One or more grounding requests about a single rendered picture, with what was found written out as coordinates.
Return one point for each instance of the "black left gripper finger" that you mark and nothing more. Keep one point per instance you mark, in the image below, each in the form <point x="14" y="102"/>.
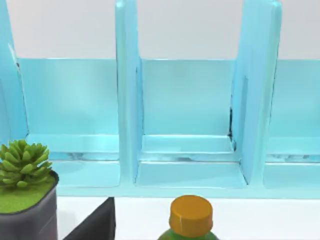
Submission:
<point x="100" y="222"/>

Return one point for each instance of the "green plant in grey pot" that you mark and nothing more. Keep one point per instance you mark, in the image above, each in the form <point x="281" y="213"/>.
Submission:
<point x="22" y="190"/>

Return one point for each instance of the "green bottle with orange cap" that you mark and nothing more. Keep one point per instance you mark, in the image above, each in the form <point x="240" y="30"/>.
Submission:
<point x="191" y="215"/>

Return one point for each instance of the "light blue rack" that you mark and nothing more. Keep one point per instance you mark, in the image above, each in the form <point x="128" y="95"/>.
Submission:
<point x="190" y="100"/>

